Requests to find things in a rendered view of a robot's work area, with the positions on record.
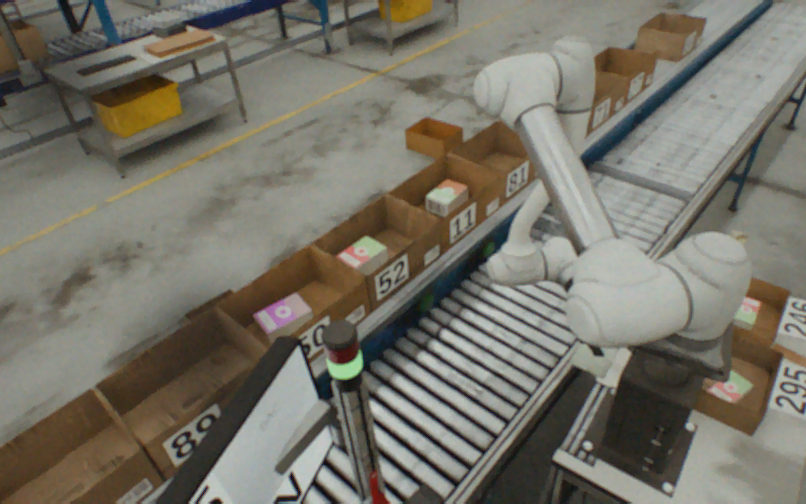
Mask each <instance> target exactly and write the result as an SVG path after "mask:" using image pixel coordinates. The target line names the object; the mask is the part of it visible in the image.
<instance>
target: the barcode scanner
mask: <svg viewBox="0 0 806 504"><path fill-rule="evenodd" d="M405 504H444V502H443V499H442V497H441V496H440V495H438V494H437V493H436V492H435V491H433V490H432V489H431V488H430V487H428V486H427V485H425V484H421V485H420V487H419V488H418V490H416V491H414V492H413V494H412V495H411V496H410V497H409V499H408V500H407V501H406V502H405Z"/></svg>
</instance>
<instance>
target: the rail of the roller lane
mask: <svg viewBox="0 0 806 504"><path fill-rule="evenodd" d="M805 75H806V60H805V61H804V63H803V64H802V65H801V66H800V67H799V69H798V70H797V71H796V72H795V74H794V75H793V76H792V77H791V79H790V80H789V81H788V82H787V83H786V85H785V86H784V87H783V88H782V90H781V91H780V92H779V93H778V95H777V96H776V97H775V98H774V99H773V101H772V102H771V103H770V104H769V106H768V107H767V108H766V109H765V111H764V112H763V113H762V114H761V115H760V117H759V118H758V119H757V120H756V122H755V123H754V124H753V125H752V127H751V128H750V129H749V130H748V132H747V133H746V134H745V135H744V136H743V138H742V139H741V140H740V141H739V143H738V144H737V145H736V146H735V148H734V149H733V150H732V151H731V152H730V154H729V155H728V156H727V157H726V159H725V160H724V161H723V162H722V164H721V165H720V166H719V167H718V168H717V170H716V171H715V172H714V173H713V175H712V176H711V177H710V178H709V180H708V181H707V182H706V183H705V184H704V186H703V187H702V188H701V189H700V191H699V192H698V193H697V194H696V196H695V197H694V199H693V201H692V202H690V203H689V204H688V205H687V207H686V208H685V209H684V210H683V212H682V213H681V214H680V215H679V217H678V218H677V219H676V220H675V221H674V223H673V224H672V225H671V226H670V228H669V231H668V235H667V238H666V241H665V243H664V244H663V242H664V238H665V235H666V234H665V235H663V236H662V237H661V239H660V240H659V241H658V242H657V244H656V245H655V246H654V247H653V249H652V250H651V251H650V252H649V253H648V255H647V256H648V257H649V258H650V259H651V260H652V261H653V262H655V261H657V260H659V259H660V258H662V257H663V256H665V255H666V254H667V253H668V252H669V251H670V249H671V248H672V247H673V245H674V244H675V243H676V242H677V240H678V239H679V238H680V236H681V235H682V234H683V233H684V231H685V230H686V229H687V227H688V226H689V225H690V223H691V222H692V221H693V220H694V218H695V217H696V216H697V214H698V213H699V212H700V211H701V209H702V208H703V207H704V205H705V204H706V203H707V202H708V200H709V199H710V198H711V196H712V195H713V194H714V192H715V191H716V190H717V189H718V187H719V186H720V185H721V183H722V182H723V181H724V180H725V178H726V177H727V176H728V174H729V173H730V172H731V170H732V169H733V168H734V167H735V165H736V164H737V163H738V161H739V160H740V159H741V158H742V156H743V155H744V154H745V152H746V151H747V150H748V149H749V147H750V146H751V145H752V143H753V142H754V141H755V139H756V138H757V137H758V136H759V134H760V133H761V132H762V130H763V129H764V128H765V127H766V125H767V124H768V123H769V121H770V120H771V119H772V118H773V117H772V118H771V116H772V114H773V112H774V111H775V110H776V109H777V107H778V106H779V108H780V107H781V106H782V105H783V103H784V102H785V101H786V99H787V98H788V97H789V96H790V94H791V93H792V92H793V90H794V89H795V88H796V87H797V85H798V84H799V83H800V81H801V80H802V79H803V77H804V76H805ZM794 86H795V87H794ZM793 87H794V89H793V90H792V92H791V93H790V91H791V89H792V88H793ZM579 345H580V343H579V339H578V341H577V342H576V343H575V344H574V346H573V347H572V348H571V349H570V351H569V352H568V353H567V354H566V355H565V357H564V358H563V359H562V360H561V362H560V363H559V364H558V365H557V366H556V368H555V369H554V370H553V371H552V373H551V374H550V375H549V376H548V378H547V379H546V380H545V381H544V382H543V384H542V385H541V386H540V387H539V389H538V390H537V391H536V392H535V393H534V395H533V396H532V397H531V398H530V400H529V401H528V402H527V403H526V405H525V406H524V407H523V408H522V409H521V411H520V412H519V413H518V414H517V416H516V417H515V418H514V419H513V420H512V422H511V423H510V424H509V425H508V427H507V428H506V429H505V430H504V431H503V433H502V434H501V435H500V436H499V438H498V439H497V440H496V441H495V442H494V444H493V445H492V446H491V447H490V449H489V450H488V451H487V452H486V454H485V455H484V456H483V457H482V458H481V460H480V461H479V462H478V463H477V465H476V466H475V467H474V468H473V469H472V471H471V472H470V473H469V474H468V476H467V477H466V478H465V479H464V480H463V482H462V483H461V484H460V485H459V487H458V488H457V489H456V490H455V491H454V493H453V494H452V495H451V496H450V498H449V499H448V500H447V501H446V502H445V504H473V503H474V501H475V500H476V499H477V498H478V496H479V495H480V494H481V492H482V491H483V490H484V489H485V487H486V486H487V485H488V483H489V482H490V481H491V480H492V478H493V477H494V476H495V474H496V473H497V472H498V471H499V469H500V468H501V467H502V465H503V464H504V463H505V462H506V460H507V459H508V458H509V457H510V455H511V454H512V453H513V451H514V450H515V449H516V448H517V446H518V445H519V444H520V442H521V441H522V440H523V439H524V437H525V436H526V435H527V433H528V432H529V431H530V430H531V428H532V427H533V426H534V424H535V423H536V422H537V421H538V419H539V418H540V417H541V415H542V414H543V413H544V412H545V410H546V409H547V408H548V406H549V405H550V404H551V403H552V401H553V400H554V399H555V397H556V396H557V395H558V394H559V392H560V391H561V390H562V388H563V387H564V386H565V385H566V383H567V382H568V381H569V379H570V378H571V377H572V376H573V374H574V373H575V372H576V370H577V369H578V367H576V366H574V365H572V364H570V363H569V362H570V360H571V358H572V357H573V355H574V353H575V352H576V350H577V348H578V347H579Z"/></svg>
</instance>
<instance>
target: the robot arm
mask: <svg viewBox="0 0 806 504"><path fill-rule="evenodd" d="M594 91H595V63H594V57H593V53H592V49H591V46H590V43H589V42H588V41H587V39H586V38H584V37H572V36H564V37H563V38H561V39H559V40H558V41H557V42H556V43H555V44H554V45H553V51H550V52H545V53H529V54H522V55H516V56H512V57H507V58H504V59H501V60H498V61H496V62H494V63H492V64H490V65H488V66H487V67H485V68H484V69H483V70H482V72H480V73H479V74H478V75H477V77H476V79H475V83H474V96H475V100H476V103H477V105H478V106H479V108H480V109H481V110H482V111H483V112H485V113H486V114H488V115H491V116H497V117H498V118H499V119H500V120H501V121H503V122H504V123H505V124H506V125H507V126H508V127H509V128H510V129H512V130H514V131H516V132H518V134H519V136H520V138H521V140H522V142H523V144H524V147H525V149H526V151H527V153H528V155H529V157H530V159H531V161H532V163H533V166H534V168H535V170H536V172H537V174H538V176H539V178H540V180H541V181H540V182H539V183H538V185H537V186H536V188H535V189H534V190H533V192H532V193H531V195H530V196H529V198H528V199H527V200H526V202H525V203H524V205H523V206H522V208H521V209H520V210H519V212H518V214H517V215H516V217H515V219H514V221H513V223H512V226H511V229H510V233H509V239H508V242H507V243H505V244H504V245H503V246H502V250H501V251H500V253H497V254H494V255H493V256H492V257H491V258H490V259H489V260H488V262H487V264H486V266H487V271H488V274H489V277H490V280H491V281H492V282H494V283H496V284H497V285H501V286H524V285H531V284H535V283H538V282H544V281H553V282H560V284H561V285H562V287H563V289H564V291H565V292H566V293H567V294H568V295H567V298H566V302H565V308H566V318H567V321H568V324H569V326H570V328H571V330H572V331H573V333H574V334H575V335H576V336H577V337H578V339H579V343H580V344H587V346H588V348H589V349H590V350H591V352H592V354H593V355H594V356H597V357H604V356H605V354H604V352H603V351H602V349H601V347H602V348H626V347H632V346H637V345H640V346H641V347H643V348H650V349H656V350H659V351H662V352H665V353H668V354H671V355H674V356H677V357H680V358H683V359H686V360H689V361H692V362H696V363H699V364H701V365H703V366H705V367H707V368H709V369H711V370H713V371H720V370H721V369H722V367H723V365H724V363H723V359H722V356H721V351H722V340H723V333H724V331H725V329H726V328H727V326H728V325H729V324H730V322H731V321H732V319H733V318H734V316H735V315H736V313H737V311H738V310H739V308H740V306H741V304H742V302H743V300H744V298H745V296H746V293H747V291H748V288H749V286H750V281H751V261H750V257H749V256H748V255H747V252H746V250H745V248H744V247H743V245H742V244H741V243H740V242H738V241H737V240H735V239H734V238H732V237H730V236H728V235H725V234H721V233H716V232H708V233H700V234H696V235H694V236H692V237H690V238H688V239H686V240H684V241H683V242H681V243H680V244H679V245H678V247H677V249H676V250H673V251H671V252H670V253H668V254H667V255H665V256H663V257H662V258H660V259H659V260H657V261H655V262H653V261H652V260H651V259H650V258H649V257H648V256H647V255H645V254H644V253H643V252H642V251H641V250H640V249H639V247H638V246H637V245H635V244H633V243H631V242H628V241H625V240H621V238H620V236H619V234H618V232H617V230H616V228H615V226H614V224H613V222H612V221H611V219H610V217H609V215H608V213H607V211H606V209H605V207H604V205H603V203H602V201H601V199H600V197H599V195H598V193H597V191H596V189H595V187H594V185H593V184H592V182H591V180H590V178H589V176H588V174H587V172H586V170H585V168H584V166H583V164H582V162H581V160H580V158H579V157H580V154H581V151H582V147H583V143H584V138H585V134H586V129H587V125H588V121H589V117H590V113H591V109H592V102H593V97H594ZM550 201H551V203H552V205H553V207H554V209H555V212H556V214H557V216H558V218H559V220H560V222H561V224H562V226H563V228H564V231H565V233H566V235H567V237H568V239H569V240H567V239H566V238H563V237H554V238H552V239H550V240H549V241H548V242H547V243H546V244H545V246H544V248H541V249H536V246H535V245H534V244H533V243H531V242H530V239H529V232H530V229H531V226H532V225H533V223H534V222H535V220H536V219H537V217H538V216H539V215H540V214H541V212H542V211H543V210H544V209H545V207H546V206H547V205H548V204H549V202H550Z"/></svg>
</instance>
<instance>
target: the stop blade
mask: <svg viewBox="0 0 806 504"><path fill-rule="evenodd" d="M532 227H533V228H535V229H538V230H540V231H543V232H545V233H548V234H550V235H552V236H555V237H563V238H566V239H567V240H569V239H568V237H567V235H566V233H565V231H564V228H563V226H562V224H561V223H560V222H557V221H554V220H552V219H549V218H547V217H544V216H542V215H539V216H538V217H537V219H536V220H535V222H534V223H533V225H532Z"/></svg>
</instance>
